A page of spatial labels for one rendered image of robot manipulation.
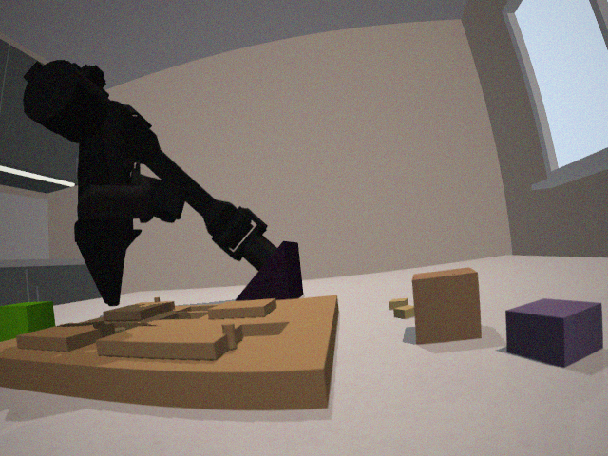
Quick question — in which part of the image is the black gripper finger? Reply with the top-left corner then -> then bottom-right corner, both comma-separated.
78,230 -> 142,307
76,240 -> 107,304

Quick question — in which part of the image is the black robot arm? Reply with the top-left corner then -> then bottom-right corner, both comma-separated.
23,60 -> 277,270

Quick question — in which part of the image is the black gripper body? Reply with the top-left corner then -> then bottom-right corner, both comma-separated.
74,145 -> 153,242

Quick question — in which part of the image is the tan puzzle board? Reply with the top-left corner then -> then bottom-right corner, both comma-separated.
0,295 -> 339,410

